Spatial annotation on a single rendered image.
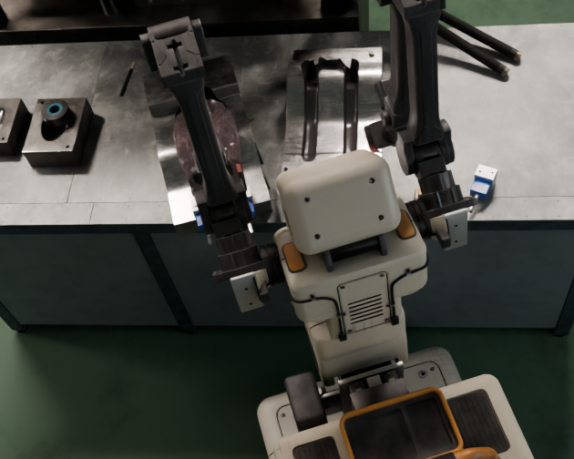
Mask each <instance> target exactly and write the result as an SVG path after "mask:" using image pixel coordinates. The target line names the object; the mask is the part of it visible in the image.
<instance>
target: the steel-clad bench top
mask: <svg viewBox="0 0 574 459"><path fill-rule="evenodd" d="M475 27H476V28H477V29H479V30H481V31H483V32H485V33H487V34H489V35H490V36H493V37H494V38H496V39H498V40H500V41H501V42H503V43H505V44H507V45H509V46H511V47H513V48H515V49H516V50H518V51H520V52H522V55H521V57H520V59H519V60H518V61H517V62H516V61H515V60H513V59H511V58H509V57H507V56H504V55H503V54H501V53H499V52H498V51H496V50H494V49H493V48H491V47H489V46H486V45H484V44H483V43H481V42H479V41H477V40H476V39H474V38H472V37H471V36H468V35H466V34H464V33H462V32H461V31H459V30H457V29H455V28H453V27H452V28H448V29H449V30H450V31H452V32H454V33H455V34H457V35H458V36H460V37H462V38H463V39H465V40H466V41H467V42H469V43H470V44H472V45H473V46H475V47H477V48H478V49H480V50H481V51H483V52H485V53H486V54H488V55H489V56H491V57H493V58H494V59H496V60H497V61H498V62H500V63H501V64H503V65H504V66H506V67H508V68H509V71H508V73H507V75H506V76H505V77H502V76H501V75H499V74H497V73H496V72H494V71H493V70H491V69H490V68H488V67H487V66H485V65H483V64H482V63H480V62H478V61H477V60H475V59H474V58H473V57H472V56H470V55H468V54H467V53H465V52H464V51H462V50H461V49H459V48H457V47H456V46H454V45H452V44H451V43H449V42H448V41H446V40H445V39H444V38H443V37H441V36H439V35H437V64H438V98H439V117H440V119H443V118H444V119H445V120H446V121H447V123H448V125H449V126H450V128H451V131H452V141H453V145H454V149H455V161H454V162H452V163H449V164H448V165H446V169H447V170H450V169H451V170H452V174H453V178H454V181H455V184H460V188H461V190H462V194H463V197H472V196H469V193H470V189H471V187H472V184H473V182H474V176H475V173H476V171H477V167H478V165H479V164H480V165H483V166H486V167H489V168H494V169H497V180H496V183H495V186H494V187H493V189H492V191H491V192H488V194H487V198H486V200H482V199H478V201H477V205H475V207H474V210H473V212H472V213H470V212H468V209H469V208H466V209H467V221H511V220H574V23H565V24H542V25H498V26H475ZM299 39H300V41H299ZM205 40H206V43H207V47H208V50H209V52H210V55H209V56H205V57H203V58H202V59H201V60H202V61H206V60H210V59H213V58H217V57H221V56H226V55H230V56H231V62H232V65H233V69H234V72H235V76H236V78H237V82H238V85H239V90H240V93H241V99H242V102H243V105H244V108H245V112H246V115H247V117H254V119H255V120H254V121H251V123H249V124H250V128H251V133H252V136H253V140H254V142H255V143H256V145H257V147H258V150H259V151H260V153H261V158H262V161H263V164H262V163H261V159H260V157H259V155H258V158H259V161H260V164H261V168H262V169H263V171H264V173H265V176H266V178H267V179H268V182H269V185H270V189H269V188H268V185H267V183H266V181H265V183H266V187H267V190H268V193H269V197H270V200H271V204H272V212H269V213H265V214H261V215H259V216H256V217H255V218H253V219H254V222H252V223H286V221H285V218H284V215H283V212H282V206H281V202H280V200H279V196H278V193H277V188H276V179H277V178H278V176H279V175H280V174H281V173H282V158H283V150H284V140H285V130H286V107H287V71H288V65H292V59H293V50H310V49H335V48H359V47H381V48H382V55H383V79H384V78H388V77H390V76H391V59H390V30H384V31H361V32H338V33H315V34H293V35H270V36H225V37H205ZM132 62H136V64H135V65H134V68H133V70H132V73H131V76H130V78H129V81H128V84H127V86H126V89H125V91H124V94H123V96H120V92H121V89H122V87H123V85H124V83H125V80H126V78H127V75H128V71H129V70H130V67H131V65H132ZM157 73H159V71H158V70H157V71H154V72H151V70H150V67H149V63H148V60H147V58H146V55H145V52H144V49H143V46H142V44H141V41H140V40H134V41H111V42H88V43H65V44H43V45H21V46H0V98H22V100H23V102H24V103H25V105H26V108H27V109H28V114H27V117H26V122H25V125H24V128H23V131H22V135H21V138H20V140H19V144H18V147H17V150H16V153H15V155H4V156H0V226H39V225H134V224H173V219H172V215H171V210H170V204H169V196H168V192H167V188H166V184H165V180H164V177H163V173H162V170H161V166H160V163H159V155H158V150H157V144H156V137H155V130H154V125H153V120H152V116H151V114H150V111H149V106H148V101H147V97H146V92H145V87H144V82H143V77H145V76H149V75H153V74H157ZM71 97H86V98H87V100H88V102H89V104H90V106H91V108H92V110H93V112H94V115H93V118H92V122H91V126H90V130H89V133H88V137H87V143H86V147H85V151H84V155H83V158H82V162H81V166H69V167H31V166H30V164H29V163H28V161H27V160H26V157H25V156H24V154H23V152H22V151H23V148H24V145H25V142H26V137H27V133H28V130H29V128H30V124H31V121H32V118H33V115H34V112H35V109H36V103H37V100H38V99H42V98H71ZM383 158H384V159H385V160H386V162H387V163H388V165H389V168H390V171H391V175H392V179H393V182H394V186H395V193H396V196H398V197H400V198H401V199H402V200H403V201H404V202H408V201H411V200H412V201H414V199H415V189H419V188H420V187H419V184H418V178H417V177H416V176H415V174H413V175H409V176H406V175H405V173H404V172H403V171H402V169H401V166H400V163H399V160H398V157H397V153H396V147H392V146H390V147H386V148H383Z"/></svg>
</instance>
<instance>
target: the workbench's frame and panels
mask: <svg viewBox="0 0 574 459"><path fill-rule="evenodd" d="M251 225H252V228H253V232H254V233H253V234H252V235H251V237H252V240H253V243H254V244H257V248H258V251H259V253H260V249H259V246H261V245H263V246H265V244H268V243H269V244H271V243H272V242H274V239H273V237H274V234H275V232H276V231H277V230H279V229H281V228H284V227H287V225H286V223H252V224H251ZM210 235H211V239H212V245H210V244H209V243H208V240H207V236H206V232H205V230H204V231H197V232H193V233H190V234H186V235H183V236H178V233H177V231H176V230H175V227H174V224H134V225H39V226H0V317H1V318H2V319H3V321H4V322H5V323H6V324H7V325H8V326H9V327H10V328H11V329H12V331H18V332H25V331H26V330H27V329H28V325H126V326H179V327H180V328H181V330H182V331H183V332H186V333H188V334H192V333H194V332H196V330H197V329H198V326H253V327H305V325H304V321H301V320H300V319H299V318H298V317H297V315H296V313H295V310H294V308H293V306H292V304H291V299H290V297H289V295H288V292H287V290H286V287H285V283H284V282H282V283H281V284H275V286H271V287H270V288H269V293H270V295H271V301H269V302H265V303H264V306H262V307H260V308H257V309H253V310H250V311H245V312H241V311H240V308H239V305H238V302H237V300H236V297H235V294H234V291H233V288H232V286H231V281H230V280H225V281H221V282H218V283H215V282H214V279H213V276H212V275H213V272H214V271H217V270H221V268H220V263H219V260H218V255H220V254H219V251H218V247H217V244H216V241H215V240H216V236H215V233H213V234H210ZM424 243H425V245H426V250H427V252H428V256H429V263H428V265H427V281H426V284H425V285H424V287H423V288H421V289H420V290H418V291H416V292H414V293H411V294H408V295H405V296H402V297H401V303H402V307H403V309H404V312H405V327H406V328H509V329H552V332H553V334H554V335H555V336H557V337H563V336H565V335H569V332H570V329H571V327H572V324H573V322H574V220H511V221H468V222H467V244H466V245H464V246H461V247H457V248H454V249H451V250H446V251H444V250H443V249H442V248H441V246H440V244H439V242H438V241H436V240H434V239H428V240H424ZM260 257H261V253H260Z"/></svg>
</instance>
